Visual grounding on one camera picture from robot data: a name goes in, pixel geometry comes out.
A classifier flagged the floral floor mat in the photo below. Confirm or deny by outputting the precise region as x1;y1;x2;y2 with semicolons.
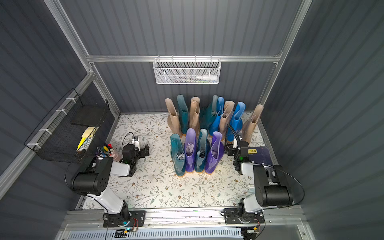
109;114;254;209

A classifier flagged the dark blue book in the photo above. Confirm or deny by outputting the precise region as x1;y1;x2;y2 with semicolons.
248;146;273;165

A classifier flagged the blue rain boot left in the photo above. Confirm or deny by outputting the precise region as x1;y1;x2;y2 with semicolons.
209;97;225;136

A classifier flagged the white bottle in basket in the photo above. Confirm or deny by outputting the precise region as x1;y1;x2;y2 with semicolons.
196;75;218;82

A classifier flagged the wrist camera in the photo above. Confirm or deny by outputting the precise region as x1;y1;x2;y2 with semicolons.
233;139;238;149
131;136;140;150

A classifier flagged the purple boot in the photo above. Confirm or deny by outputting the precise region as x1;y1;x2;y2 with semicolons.
184;128;197;173
205;132;224;174

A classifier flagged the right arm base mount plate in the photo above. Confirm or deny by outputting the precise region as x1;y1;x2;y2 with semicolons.
221;208;265;225

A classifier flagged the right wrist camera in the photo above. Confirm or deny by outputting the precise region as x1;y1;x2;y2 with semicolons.
233;139;238;149

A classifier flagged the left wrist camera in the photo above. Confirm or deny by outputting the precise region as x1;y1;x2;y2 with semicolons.
131;136;140;150

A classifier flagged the teal front boot left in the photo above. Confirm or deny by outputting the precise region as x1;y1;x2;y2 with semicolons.
170;134;186;177

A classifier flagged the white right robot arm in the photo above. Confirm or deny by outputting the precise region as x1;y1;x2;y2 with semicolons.
222;141;294;224

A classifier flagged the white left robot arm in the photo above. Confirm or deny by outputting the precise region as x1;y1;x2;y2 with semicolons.
66;144;149;228

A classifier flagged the black wire wall basket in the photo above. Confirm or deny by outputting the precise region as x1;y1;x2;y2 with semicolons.
25;87;115;163

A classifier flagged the purple front boot right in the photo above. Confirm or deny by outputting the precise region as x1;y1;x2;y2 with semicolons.
205;132;224;174

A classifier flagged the blue rain boot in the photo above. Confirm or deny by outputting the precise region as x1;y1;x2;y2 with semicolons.
209;97;225;136
227;102;246;143

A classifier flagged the purple front boot left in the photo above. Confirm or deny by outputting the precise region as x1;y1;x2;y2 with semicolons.
184;128;197;173

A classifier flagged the dark teal boot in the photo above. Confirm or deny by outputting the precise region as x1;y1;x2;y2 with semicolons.
177;95;189;135
200;95;218;131

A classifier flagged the teal front boot right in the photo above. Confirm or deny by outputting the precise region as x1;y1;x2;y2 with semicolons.
195;129;210;173

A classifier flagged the white wire mesh basket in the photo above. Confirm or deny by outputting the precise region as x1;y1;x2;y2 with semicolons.
153;58;222;85

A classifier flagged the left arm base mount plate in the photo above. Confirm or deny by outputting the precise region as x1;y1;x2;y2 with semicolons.
103;211;146;228

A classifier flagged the blue rain boot right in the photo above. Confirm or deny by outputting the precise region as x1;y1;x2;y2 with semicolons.
227;102;246;143

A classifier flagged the pink cup of markers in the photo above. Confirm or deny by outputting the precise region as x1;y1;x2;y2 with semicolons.
95;143;115;158

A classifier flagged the beige rain boot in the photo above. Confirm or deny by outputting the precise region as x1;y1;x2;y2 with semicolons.
219;101;235;140
242;104;264;144
189;97;200;135
165;98;183;137

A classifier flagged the yellow notepad in basket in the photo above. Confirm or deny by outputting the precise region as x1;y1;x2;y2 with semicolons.
77;127;99;152

